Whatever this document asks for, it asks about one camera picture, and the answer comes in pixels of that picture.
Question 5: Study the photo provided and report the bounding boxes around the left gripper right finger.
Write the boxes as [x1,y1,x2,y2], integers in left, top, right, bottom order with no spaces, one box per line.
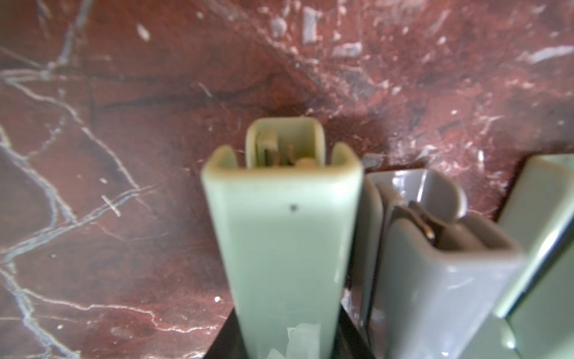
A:
[335,306,375,359]

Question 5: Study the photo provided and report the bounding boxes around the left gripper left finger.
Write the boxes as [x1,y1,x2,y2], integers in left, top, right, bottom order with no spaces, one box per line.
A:
[203,309,246,359]

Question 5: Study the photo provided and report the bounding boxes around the light green pruning pliers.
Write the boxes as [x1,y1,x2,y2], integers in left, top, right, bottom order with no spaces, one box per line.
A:
[201,117,364,358]

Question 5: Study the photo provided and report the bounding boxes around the light grey pruning pliers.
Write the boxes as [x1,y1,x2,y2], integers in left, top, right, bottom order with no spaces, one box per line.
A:
[350,168,526,358]

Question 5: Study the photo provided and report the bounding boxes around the mint green pruning pliers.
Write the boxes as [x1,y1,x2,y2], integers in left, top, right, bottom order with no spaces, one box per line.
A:
[462,153,573,358]

